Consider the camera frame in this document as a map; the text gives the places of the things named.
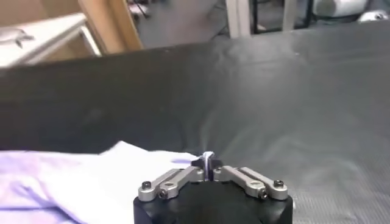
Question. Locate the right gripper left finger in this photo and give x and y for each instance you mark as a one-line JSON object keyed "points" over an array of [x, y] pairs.
{"points": [[173, 184]]}

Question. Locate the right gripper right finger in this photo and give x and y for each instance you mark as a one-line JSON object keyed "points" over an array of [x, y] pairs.
{"points": [[243, 182]]}

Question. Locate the lavender t-shirt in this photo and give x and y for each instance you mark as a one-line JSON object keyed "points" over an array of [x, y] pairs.
{"points": [[91, 182]]}

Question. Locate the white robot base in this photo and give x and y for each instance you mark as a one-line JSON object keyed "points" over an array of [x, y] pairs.
{"points": [[338, 6]]}

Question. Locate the black table cover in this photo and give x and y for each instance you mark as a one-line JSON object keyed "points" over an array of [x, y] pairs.
{"points": [[274, 106]]}

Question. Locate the tall white cardboard box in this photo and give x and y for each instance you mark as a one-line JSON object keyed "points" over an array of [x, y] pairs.
{"points": [[237, 18]]}

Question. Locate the white standing desk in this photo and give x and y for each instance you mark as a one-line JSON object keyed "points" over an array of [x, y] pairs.
{"points": [[289, 15]]}

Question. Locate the white table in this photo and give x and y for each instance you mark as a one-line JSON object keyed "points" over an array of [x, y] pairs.
{"points": [[45, 39]]}

